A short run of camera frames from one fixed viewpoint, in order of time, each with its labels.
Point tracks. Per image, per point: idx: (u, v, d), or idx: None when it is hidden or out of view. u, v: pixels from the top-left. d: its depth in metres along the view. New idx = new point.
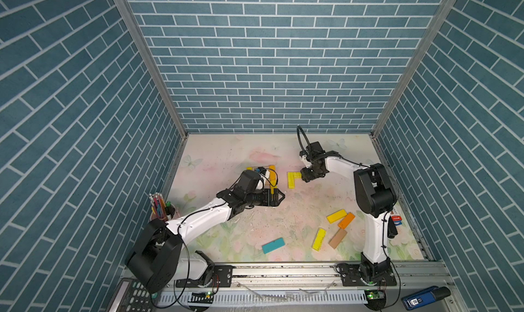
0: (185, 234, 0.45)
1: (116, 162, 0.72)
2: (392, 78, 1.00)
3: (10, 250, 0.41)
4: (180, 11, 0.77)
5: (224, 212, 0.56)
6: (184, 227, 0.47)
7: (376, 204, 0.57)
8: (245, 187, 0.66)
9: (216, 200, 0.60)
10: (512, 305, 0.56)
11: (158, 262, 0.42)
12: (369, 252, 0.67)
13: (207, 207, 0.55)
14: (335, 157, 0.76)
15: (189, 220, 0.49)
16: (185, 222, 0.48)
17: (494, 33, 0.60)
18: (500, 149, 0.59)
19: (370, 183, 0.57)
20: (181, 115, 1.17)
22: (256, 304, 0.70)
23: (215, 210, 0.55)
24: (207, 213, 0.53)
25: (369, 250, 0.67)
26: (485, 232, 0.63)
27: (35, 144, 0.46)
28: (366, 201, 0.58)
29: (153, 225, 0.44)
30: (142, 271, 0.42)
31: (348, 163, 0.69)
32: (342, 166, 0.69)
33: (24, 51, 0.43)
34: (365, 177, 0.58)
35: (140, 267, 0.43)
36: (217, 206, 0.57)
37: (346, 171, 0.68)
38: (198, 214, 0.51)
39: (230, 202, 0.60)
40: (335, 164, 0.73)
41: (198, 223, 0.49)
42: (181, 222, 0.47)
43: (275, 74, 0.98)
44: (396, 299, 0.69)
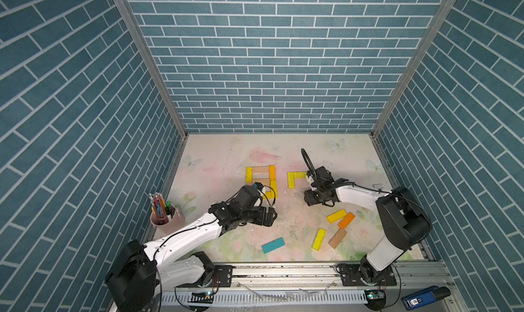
0: (162, 259, 0.43)
1: (116, 162, 0.72)
2: (392, 78, 1.00)
3: (10, 250, 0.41)
4: (180, 11, 0.78)
5: (213, 232, 0.53)
6: (162, 250, 0.44)
7: (413, 237, 0.47)
8: (244, 203, 0.62)
9: (206, 217, 0.55)
10: (512, 305, 0.56)
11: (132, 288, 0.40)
12: (376, 261, 0.64)
13: (193, 227, 0.51)
14: (347, 186, 0.68)
15: (169, 242, 0.46)
16: (166, 244, 0.45)
17: (494, 33, 0.60)
18: (500, 149, 0.59)
19: (398, 212, 0.49)
20: (181, 115, 1.17)
22: (256, 304, 0.70)
23: (203, 229, 0.52)
24: (192, 233, 0.50)
25: (374, 259, 0.64)
26: (486, 232, 0.63)
27: (35, 144, 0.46)
28: (396, 233, 0.49)
29: (132, 246, 0.42)
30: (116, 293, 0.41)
31: (366, 190, 0.60)
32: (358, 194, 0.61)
33: (24, 51, 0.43)
34: (389, 205, 0.50)
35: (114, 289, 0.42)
36: (205, 225, 0.53)
37: (364, 200, 0.59)
38: (181, 234, 0.49)
39: (222, 219, 0.56)
40: (348, 193, 0.65)
41: (178, 246, 0.46)
42: (159, 245, 0.45)
43: (275, 74, 0.98)
44: (396, 299, 0.69)
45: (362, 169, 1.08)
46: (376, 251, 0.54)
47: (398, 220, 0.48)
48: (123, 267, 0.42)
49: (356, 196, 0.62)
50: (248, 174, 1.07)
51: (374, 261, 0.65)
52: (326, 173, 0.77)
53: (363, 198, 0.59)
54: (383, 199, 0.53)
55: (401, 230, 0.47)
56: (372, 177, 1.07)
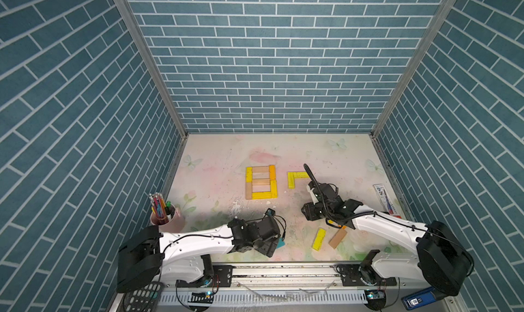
0: (170, 256, 0.43)
1: (116, 162, 0.72)
2: (392, 78, 1.00)
3: (10, 250, 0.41)
4: (180, 11, 0.77)
5: (224, 247, 0.52)
6: (172, 247, 0.44)
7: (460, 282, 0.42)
8: (265, 232, 0.60)
9: (223, 229, 0.54)
10: (512, 305, 0.56)
11: (134, 271, 0.41)
12: (382, 268, 0.62)
13: (209, 235, 0.51)
14: (370, 216, 0.58)
15: (182, 242, 0.46)
16: (179, 242, 0.46)
17: (494, 32, 0.61)
18: (500, 149, 0.59)
19: (442, 256, 0.43)
20: (181, 115, 1.17)
22: (256, 304, 0.70)
23: (216, 241, 0.51)
24: (205, 240, 0.49)
25: (382, 268, 0.62)
26: (486, 232, 0.63)
27: (35, 144, 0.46)
28: (443, 281, 0.43)
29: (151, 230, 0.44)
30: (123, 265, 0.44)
31: (396, 224, 0.52)
32: (385, 228, 0.53)
33: (24, 51, 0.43)
34: (432, 248, 0.43)
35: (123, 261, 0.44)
36: (220, 237, 0.52)
37: (391, 234, 0.52)
38: (196, 236, 0.49)
39: (237, 238, 0.55)
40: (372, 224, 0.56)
41: (188, 249, 0.46)
42: (173, 240, 0.46)
43: (275, 74, 0.98)
44: (396, 299, 0.69)
45: (362, 169, 1.08)
46: (390, 264, 0.60)
47: (443, 264, 0.42)
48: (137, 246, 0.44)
49: (381, 229, 0.54)
50: (248, 174, 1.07)
51: (379, 267, 0.63)
52: (333, 194, 0.68)
53: (389, 231, 0.52)
54: (423, 243, 0.45)
55: (447, 275, 0.42)
56: (372, 177, 1.07)
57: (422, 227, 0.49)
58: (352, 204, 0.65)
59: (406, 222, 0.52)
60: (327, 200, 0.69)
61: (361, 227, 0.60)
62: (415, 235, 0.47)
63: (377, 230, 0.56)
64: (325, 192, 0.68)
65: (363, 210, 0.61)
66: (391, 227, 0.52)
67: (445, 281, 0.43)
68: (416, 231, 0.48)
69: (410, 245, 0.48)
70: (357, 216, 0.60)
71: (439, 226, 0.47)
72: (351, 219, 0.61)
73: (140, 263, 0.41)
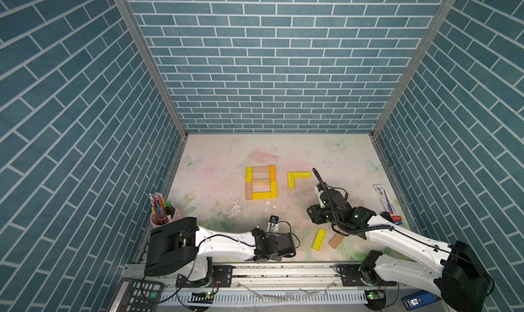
0: (202, 251, 0.44)
1: (116, 162, 0.72)
2: (392, 78, 1.00)
3: (10, 250, 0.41)
4: (180, 11, 0.78)
5: (247, 254, 0.53)
6: (207, 243, 0.45)
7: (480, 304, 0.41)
8: (283, 247, 0.61)
9: (248, 237, 0.55)
10: (512, 305, 0.56)
11: (165, 259, 0.42)
12: (385, 272, 0.62)
13: (236, 239, 0.52)
14: (389, 231, 0.54)
15: (215, 240, 0.47)
16: (212, 239, 0.47)
17: (494, 33, 0.60)
18: (500, 149, 0.59)
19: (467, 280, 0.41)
20: (181, 115, 1.17)
22: (256, 304, 0.70)
23: (241, 247, 0.52)
24: (233, 245, 0.50)
25: (385, 271, 0.62)
26: (486, 232, 0.63)
27: (35, 144, 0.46)
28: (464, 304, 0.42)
29: (189, 223, 0.45)
30: (155, 248, 0.44)
31: (416, 243, 0.49)
32: (404, 244, 0.50)
33: (24, 52, 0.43)
34: (458, 272, 0.42)
35: (155, 244, 0.45)
36: (245, 244, 0.53)
37: (410, 250, 0.50)
38: (226, 237, 0.50)
39: (258, 248, 0.55)
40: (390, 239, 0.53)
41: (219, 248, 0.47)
42: (207, 237, 0.46)
43: (275, 74, 0.98)
44: (396, 298, 0.69)
45: (362, 170, 1.08)
46: (398, 271, 0.59)
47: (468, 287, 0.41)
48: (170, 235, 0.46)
49: (399, 244, 0.51)
50: (248, 174, 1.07)
51: (382, 271, 0.63)
52: (343, 201, 0.64)
53: (409, 248, 0.50)
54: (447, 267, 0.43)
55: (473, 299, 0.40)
56: (372, 177, 1.07)
57: (446, 248, 0.46)
58: (364, 213, 0.62)
59: (428, 241, 0.49)
60: (336, 208, 0.65)
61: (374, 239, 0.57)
62: (438, 257, 0.45)
63: (393, 243, 0.53)
64: (334, 199, 0.64)
65: (379, 223, 0.57)
66: (411, 244, 0.50)
67: (467, 305, 0.42)
68: (440, 252, 0.46)
69: (432, 265, 0.46)
70: (372, 228, 0.57)
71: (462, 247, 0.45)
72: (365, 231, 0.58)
73: (177, 252, 0.42)
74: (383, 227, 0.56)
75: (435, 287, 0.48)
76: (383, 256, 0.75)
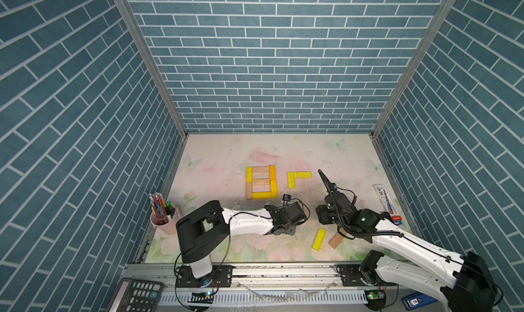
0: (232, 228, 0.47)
1: (116, 162, 0.72)
2: (392, 78, 1.00)
3: (11, 249, 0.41)
4: (180, 11, 0.78)
5: (267, 227, 0.58)
6: (234, 220, 0.49)
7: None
8: (294, 216, 0.67)
9: (265, 211, 0.61)
10: (513, 305, 0.56)
11: (202, 240, 0.45)
12: (387, 274, 0.62)
13: (255, 214, 0.56)
14: (398, 238, 0.53)
15: (239, 218, 0.51)
16: (237, 217, 0.50)
17: (494, 33, 0.60)
18: (500, 149, 0.59)
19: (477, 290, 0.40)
20: (181, 115, 1.17)
22: (256, 304, 0.70)
23: (261, 220, 0.56)
24: (254, 219, 0.54)
25: (388, 273, 0.62)
26: (486, 232, 0.63)
27: (35, 144, 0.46)
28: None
29: (213, 206, 0.48)
30: (183, 236, 0.47)
31: (427, 252, 0.48)
32: (414, 252, 0.49)
33: (24, 52, 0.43)
34: (471, 284, 0.41)
35: (184, 233, 0.47)
36: (264, 218, 0.58)
37: (419, 259, 0.49)
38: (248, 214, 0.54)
39: (273, 220, 0.60)
40: (400, 246, 0.52)
41: (245, 223, 0.51)
42: (233, 215, 0.50)
43: (275, 74, 0.98)
44: (396, 298, 0.69)
45: (362, 170, 1.08)
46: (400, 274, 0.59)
47: (477, 296, 0.40)
48: (197, 220, 0.48)
49: (408, 252, 0.51)
50: (248, 174, 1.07)
51: (384, 273, 0.63)
52: (348, 203, 0.62)
53: (418, 257, 0.49)
54: (461, 280, 0.42)
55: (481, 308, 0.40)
56: (372, 177, 1.07)
57: (458, 259, 0.45)
58: (370, 216, 0.60)
59: (439, 250, 0.48)
60: (342, 210, 0.64)
61: (383, 245, 0.56)
62: (450, 267, 0.44)
63: (401, 250, 0.52)
64: (340, 201, 0.63)
65: (385, 229, 0.55)
66: (421, 252, 0.48)
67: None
68: (452, 263, 0.45)
69: (443, 276, 0.45)
70: (379, 233, 0.55)
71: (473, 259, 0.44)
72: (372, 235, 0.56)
73: (210, 233, 0.45)
74: (392, 233, 0.54)
75: (440, 295, 0.48)
76: (384, 257, 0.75)
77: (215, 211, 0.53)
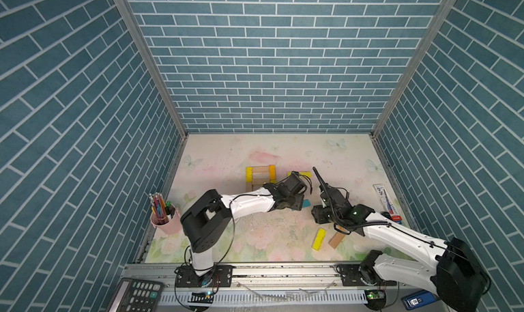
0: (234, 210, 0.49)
1: (117, 162, 0.73)
2: (392, 78, 1.00)
3: (10, 250, 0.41)
4: (180, 11, 0.77)
5: (268, 203, 0.59)
6: (235, 203, 0.51)
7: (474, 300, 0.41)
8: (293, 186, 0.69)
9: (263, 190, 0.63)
10: (513, 305, 0.56)
11: (211, 225, 0.47)
12: (384, 271, 0.62)
13: (255, 194, 0.59)
14: (386, 228, 0.55)
15: (239, 199, 0.53)
16: (236, 200, 0.52)
17: (495, 32, 0.60)
18: (500, 149, 0.59)
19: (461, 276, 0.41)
20: (181, 115, 1.17)
22: (256, 304, 0.70)
23: (262, 198, 0.58)
24: (255, 199, 0.57)
25: (385, 270, 0.62)
26: (486, 233, 0.63)
27: (35, 144, 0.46)
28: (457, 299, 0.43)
29: (211, 194, 0.50)
30: (190, 228, 0.49)
31: (412, 239, 0.50)
32: (400, 239, 0.51)
33: (24, 51, 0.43)
34: (453, 267, 0.42)
35: (191, 224, 0.49)
36: (264, 195, 0.60)
37: (406, 246, 0.50)
38: (246, 195, 0.56)
39: (275, 195, 0.63)
40: (387, 235, 0.54)
41: (245, 203, 0.53)
42: (232, 198, 0.52)
43: (275, 74, 0.98)
44: (396, 298, 0.69)
45: (363, 170, 1.08)
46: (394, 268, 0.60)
47: (459, 279, 0.41)
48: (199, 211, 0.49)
49: (395, 240, 0.52)
50: (248, 173, 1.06)
51: (381, 270, 0.63)
52: (342, 199, 0.65)
53: (404, 245, 0.50)
54: (443, 261, 0.44)
55: (464, 292, 0.40)
56: (372, 177, 1.07)
57: (442, 244, 0.47)
58: (363, 210, 0.62)
59: (424, 237, 0.49)
60: (336, 205, 0.67)
61: (373, 236, 0.58)
62: (433, 252, 0.46)
63: (391, 240, 0.53)
64: (333, 196, 0.66)
65: (376, 218, 0.58)
66: (406, 240, 0.50)
67: (461, 301, 0.42)
68: (436, 248, 0.46)
69: (427, 261, 0.47)
70: (369, 224, 0.58)
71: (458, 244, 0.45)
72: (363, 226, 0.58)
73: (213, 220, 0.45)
74: (381, 222, 0.57)
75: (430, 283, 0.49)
76: (382, 255, 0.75)
77: (215, 199, 0.49)
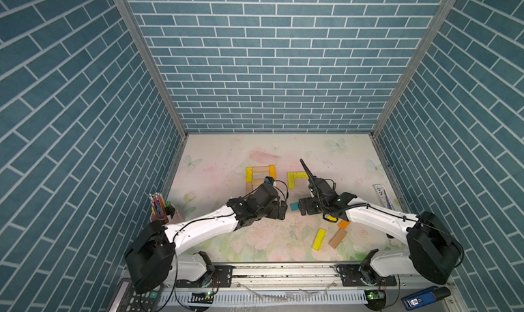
0: (179, 244, 0.43)
1: (116, 162, 0.72)
2: (392, 78, 1.00)
3: (10, 250, 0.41)
4: (180, 11, 0.78)
5: (229, 225, 0.54)
6: (181, 233, 0.45)
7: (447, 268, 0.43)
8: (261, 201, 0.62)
9: (224, 209, 0.56)
10: (512, 305, 0.56)
11: (151, 263, 0.41)
12: (380, 265, 0.63)
13: (211, 218, 0.52)
14: (364, 208, 0.59)
15: (188, 228, 0.47)
16: (185, 229, 0.46)
17: (494, 32, 0.61)
18: (500, 149, 0.59)
19: (432, 246, 0.44)
20: (181, 115, 1.17)
22: (256, 304, 0.70)
23: (221, 220, 0.52)
24: (211, 223, 0.50)
25: (380, 264, 0.63)
26: (486, 233, 0.63)
27: (35, 144, 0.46)
28: (432, 268, 0.44)
29: (153, 227, 0.44)
30: (134, 267, 0.43)
31: (387, 216, 0.53)
32: (377, 218, 0.54)
33: (23, 51, 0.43)
34: (421, 237, 0.44)
35: (134, 263, 0.43)
36: (223, 217, 0.53)
37: (381, 224, 0.53)
38: (200, 222, 0.49)
39: (239, 214, 0.56)
40: (365, 216, 0.57)
41: (196, 232, 0.47)
42: (179, 229, 0.46)
43: (275, 74, 0.98)
44: (396, 298, 0.69)
45: (363, 170, 1.08)
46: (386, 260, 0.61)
47: (428, 248, 0.43)
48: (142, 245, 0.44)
49: (372, 220, 0.56)
50: (248, 174, 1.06)
51: (377, 265, 0.64)
52: (328, 188, 0.69)
53: (381, 223, 0.53)
54: (413, 232, 0.46)
55: (433, 259, 0.43)
56: (372, 177, 1.07)
57: (413, 218, 0.50)
58: (346, 197, 0.66)
59: (397, 214, 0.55)
60: (322, 194, 0.70)
61: (355, 220, 0.61)
62: (404, 225, 0.49)
63: (370, 221, 0.56)
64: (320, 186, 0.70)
65: (357, 201, 0.62)
66: (383, 218, 0.53)
67: (434, 269, 0.43)
68: (407, 221, 0.49)
69: (400, 234, 0.49)
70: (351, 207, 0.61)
71: (428, 217, 0.48)
72: (344, 210, 0.62)
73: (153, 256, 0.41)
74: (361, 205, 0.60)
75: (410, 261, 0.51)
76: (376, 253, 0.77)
77: (157, 233, 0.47)
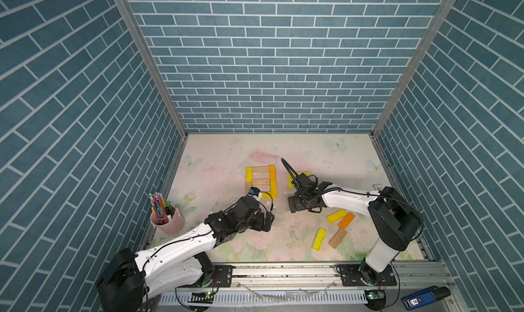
0: (151, 271, 0.42)
1: (116, 162, 0.72)
2: (392, 78, 1.00)
3: (10, 250, 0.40)
4: (180, 11, 0.77)
5: (207, 245, 0.53)
6: (153, 260, 0.44)
7: (407, 237, 0.47)
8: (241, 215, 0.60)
9: (202, 227, 0.55)
10: (512, 305, 0.56)
11: (121, 294, 0.40)
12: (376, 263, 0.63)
13: (187, 237, 0.51)
14: (335, 190, 0.65)
15: (160, 253, 0.46)
16: (157, 254, 0.45)
17: (494, 33, 0.60)
18: (500, 149, 0.59)
19: (391, 216, 0.48)
20: (181, 115, 1.17)
22: (256, 304, 0.70)
23: (197, 241, 0.51)
24: (185, 244, 0.49)
25: (374, 261, 0.63)
26: (486, 233, 0.63)
27: (35, 144, 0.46)
28: (393, 237, 0.49)
29: (124, 254, 0.43)
30: (106, 302, 0.42)
31: (355, 194, 0.59)
32: (348, 199, 0.59)
33: (24, 51, 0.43)
34: (382, 209, 0.49)
35: (106, 294, 0.42)
36: (200, 236, 0.53)
37: (353, 205, 0.58)
38: (175, 244, 0.48)
39: (215, 231, 0.55)
40: (337, 198, 0.62)
41: (170, 257, 0.46)
42: (150, 255, 0.45)
43: (275, 74, 0.98)
44: (396, 298, 0.69)
45: (364, 170, 1.08)
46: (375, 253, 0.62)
47: (387, 218, 0.48)
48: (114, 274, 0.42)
49: (344, 201, 0.60)
50: (248, 174, 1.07)
51: (374, 263, 0.64)
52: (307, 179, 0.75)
53: (352, 203, 0.58)
54: (374, 205, 0.51)
55: (391, 227, 0.47)
56: (372, 177, 1.07)
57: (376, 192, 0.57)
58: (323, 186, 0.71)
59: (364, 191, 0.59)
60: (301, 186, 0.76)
61: (331, 203, 0.65)
62: (368, 199, 0.54)
63: (344, 204, 0.61)
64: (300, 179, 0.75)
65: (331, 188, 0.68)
66: (351, 197, 0.59)
67: (394, 235, 0.48)
68: (371, 196, 0.55)
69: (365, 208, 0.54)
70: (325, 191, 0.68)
71: (389, 190, 0.53)
72: (321, 195, 0.67)
73: (123, 285, 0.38)
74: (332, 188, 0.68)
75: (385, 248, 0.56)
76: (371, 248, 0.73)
77: (128, 261, 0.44)
